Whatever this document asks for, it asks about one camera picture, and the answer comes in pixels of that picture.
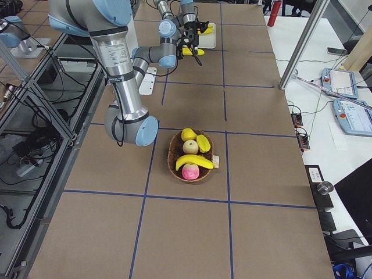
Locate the steel cup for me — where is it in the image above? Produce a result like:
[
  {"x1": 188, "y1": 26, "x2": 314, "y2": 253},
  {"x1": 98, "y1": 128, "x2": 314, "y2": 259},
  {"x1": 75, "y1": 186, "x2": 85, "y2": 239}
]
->
[{"x1": 316, "y1": 181, "x2": 334, "y2": 196}]

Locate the yellow banana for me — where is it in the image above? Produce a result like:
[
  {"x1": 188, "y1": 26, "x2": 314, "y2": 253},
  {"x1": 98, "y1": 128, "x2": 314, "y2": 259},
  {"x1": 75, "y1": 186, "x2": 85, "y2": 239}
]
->
[
  {"x1": 182, "y1": 47, "x2": 205, "y2": 56},
  {"x1": 198, "y1": 27, "x2": 213, "y2": 35},
  {"x1": 195, "y1": 22, "x2": 213, "y2": 30},
  {"x1": 175, "y1": 154, "x2": 214, "y2": 171}
]

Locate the white bear tray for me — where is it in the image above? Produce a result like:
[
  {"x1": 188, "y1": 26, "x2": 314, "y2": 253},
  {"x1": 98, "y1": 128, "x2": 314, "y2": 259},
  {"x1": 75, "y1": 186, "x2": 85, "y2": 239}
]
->
[{"x1": 198, "y1": 23, "x2": 216, "y2": 49}]

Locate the teach pendant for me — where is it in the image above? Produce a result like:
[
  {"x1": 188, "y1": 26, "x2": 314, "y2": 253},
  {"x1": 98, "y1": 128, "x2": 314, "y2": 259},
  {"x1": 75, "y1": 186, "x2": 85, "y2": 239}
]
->
[
  {"x1": 332, "y1": 98, "x2": 371, "y2": 137},
  {"x1": 321, "y1": 68, "x2": 359, "y2": 99}
]

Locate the near teach pendant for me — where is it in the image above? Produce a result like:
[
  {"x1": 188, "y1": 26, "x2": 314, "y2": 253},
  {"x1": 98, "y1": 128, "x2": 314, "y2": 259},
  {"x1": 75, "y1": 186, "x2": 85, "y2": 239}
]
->
[{"x1": 332, "y1": 98, "x2": 371, "y2": 137}]

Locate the red cylinder bottle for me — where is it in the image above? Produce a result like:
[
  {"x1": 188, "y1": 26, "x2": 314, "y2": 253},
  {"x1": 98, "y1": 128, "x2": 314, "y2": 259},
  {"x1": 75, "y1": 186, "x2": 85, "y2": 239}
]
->
[{"x1": 267, "y1": 0, "x2": 282, "y2": 27}]

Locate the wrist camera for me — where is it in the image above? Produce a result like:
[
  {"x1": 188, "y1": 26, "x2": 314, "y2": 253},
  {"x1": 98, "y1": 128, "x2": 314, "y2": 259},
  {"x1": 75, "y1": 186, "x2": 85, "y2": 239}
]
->
[{"x1": 180, "y1": 30, "x2": 199, "y2": 48}]

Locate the pale yellow apple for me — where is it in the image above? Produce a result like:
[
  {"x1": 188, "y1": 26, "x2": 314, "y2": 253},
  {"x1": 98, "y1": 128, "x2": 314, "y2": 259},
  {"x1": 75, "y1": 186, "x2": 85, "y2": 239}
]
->
[{"x1": 183, "y1": 139, "x2": 199, "y2": 155}]

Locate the yellow star fruit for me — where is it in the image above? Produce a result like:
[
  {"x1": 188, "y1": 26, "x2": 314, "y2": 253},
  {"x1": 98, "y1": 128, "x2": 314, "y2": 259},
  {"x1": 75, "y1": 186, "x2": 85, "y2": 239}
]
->
[{"x1": 196, "y1": 134, "x2": 211, "y2": 153}]

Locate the metal reacher stick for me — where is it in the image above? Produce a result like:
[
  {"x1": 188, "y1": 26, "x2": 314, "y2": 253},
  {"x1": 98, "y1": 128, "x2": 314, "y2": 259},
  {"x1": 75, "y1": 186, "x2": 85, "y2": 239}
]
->
[{"x1": 291, "y1": 74, "x2": 372, "y2": 110}]

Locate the yellow mango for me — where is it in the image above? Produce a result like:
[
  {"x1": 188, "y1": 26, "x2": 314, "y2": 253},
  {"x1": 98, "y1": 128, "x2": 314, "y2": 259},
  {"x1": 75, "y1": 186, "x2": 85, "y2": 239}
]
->
[{"x1": 181, "y1": 128, "x2": 197, "y2": 142}]

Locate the far teach pendant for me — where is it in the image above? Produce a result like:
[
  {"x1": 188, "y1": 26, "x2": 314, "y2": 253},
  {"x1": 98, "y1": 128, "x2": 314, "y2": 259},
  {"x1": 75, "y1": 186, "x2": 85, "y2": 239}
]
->
[{"x1": 321, "y1": 68, "x2": 359, "y2": 99}]

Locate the pink red apple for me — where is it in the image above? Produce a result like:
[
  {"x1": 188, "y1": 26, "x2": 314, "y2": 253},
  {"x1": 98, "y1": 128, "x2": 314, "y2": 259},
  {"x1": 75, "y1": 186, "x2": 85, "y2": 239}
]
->
[{"x1": 181, "y1": 163, "x2": 200, "y2": 181}]

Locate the wicker fruit basket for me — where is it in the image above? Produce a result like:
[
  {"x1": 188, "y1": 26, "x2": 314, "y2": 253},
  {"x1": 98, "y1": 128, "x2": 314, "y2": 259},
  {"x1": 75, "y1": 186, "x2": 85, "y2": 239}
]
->
[{"x1": 167, "y1": 128, "x2": 219, "y2": 182}]

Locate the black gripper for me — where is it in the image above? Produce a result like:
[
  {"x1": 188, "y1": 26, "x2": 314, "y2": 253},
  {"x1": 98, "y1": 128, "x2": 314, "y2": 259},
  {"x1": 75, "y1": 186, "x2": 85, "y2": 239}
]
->
[
  {"x1": 184, "y1": 20, "x2": 209, "y2": 32},
  {"x1": 176, "y1": 38, "x2": 202, "y2": 66}
]

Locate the white camera pedestal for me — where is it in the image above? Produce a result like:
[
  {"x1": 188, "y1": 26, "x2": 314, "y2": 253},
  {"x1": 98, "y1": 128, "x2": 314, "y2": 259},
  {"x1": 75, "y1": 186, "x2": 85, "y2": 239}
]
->
[{"x1": 127, "y1": 17, "x2": 158, "y2": 96}]

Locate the aluminium frame post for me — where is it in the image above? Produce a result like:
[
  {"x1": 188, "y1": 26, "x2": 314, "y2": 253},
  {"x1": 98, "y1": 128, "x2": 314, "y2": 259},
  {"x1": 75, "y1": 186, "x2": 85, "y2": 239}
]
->
[{"x1": 279, "y1": 0, "x2": 330, "y2": 90}]

